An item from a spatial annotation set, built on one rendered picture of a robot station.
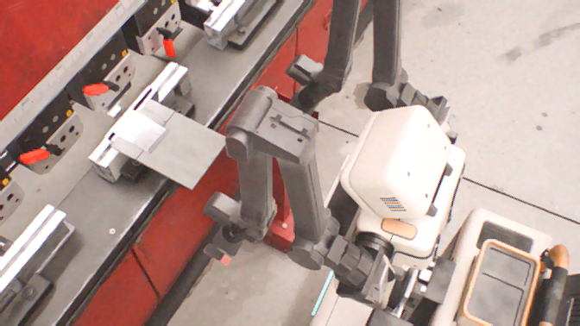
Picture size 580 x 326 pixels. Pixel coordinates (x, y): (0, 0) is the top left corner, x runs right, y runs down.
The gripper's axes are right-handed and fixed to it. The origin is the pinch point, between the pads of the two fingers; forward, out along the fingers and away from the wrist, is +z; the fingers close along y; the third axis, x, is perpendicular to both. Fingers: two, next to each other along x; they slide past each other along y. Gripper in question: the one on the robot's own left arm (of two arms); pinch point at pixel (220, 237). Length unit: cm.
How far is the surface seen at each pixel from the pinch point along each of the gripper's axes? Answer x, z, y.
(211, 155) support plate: -12.0, 5.7, -19.8
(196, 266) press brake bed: 18, 97, -16
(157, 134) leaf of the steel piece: -26.9, 13.0, -19.3
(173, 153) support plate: -20.6, 10.1, -15.8
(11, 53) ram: -57, -29, 1
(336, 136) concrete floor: 43, 90, -102
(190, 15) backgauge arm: -40, 45, -78
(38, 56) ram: -54, -24, -3
